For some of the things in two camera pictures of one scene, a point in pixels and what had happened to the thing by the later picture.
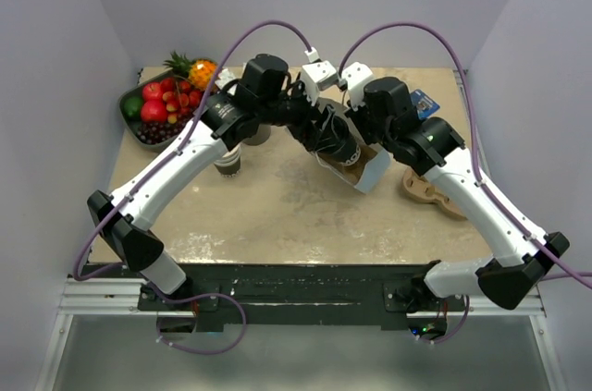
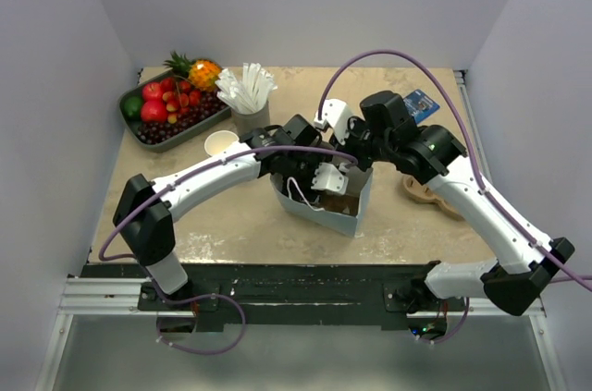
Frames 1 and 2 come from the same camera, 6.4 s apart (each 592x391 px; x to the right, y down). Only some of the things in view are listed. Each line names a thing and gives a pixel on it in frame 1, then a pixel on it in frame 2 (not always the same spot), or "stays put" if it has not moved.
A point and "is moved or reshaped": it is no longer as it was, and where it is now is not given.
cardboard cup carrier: x=416 y=187 stays put
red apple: x=152 y=91 stays put
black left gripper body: x=302 y=127 -> x=299 y=173
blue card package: x=425 y=105 stays put
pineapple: x=200 y=71 stays put
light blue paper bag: x=372 y=173 is moved or reshaped
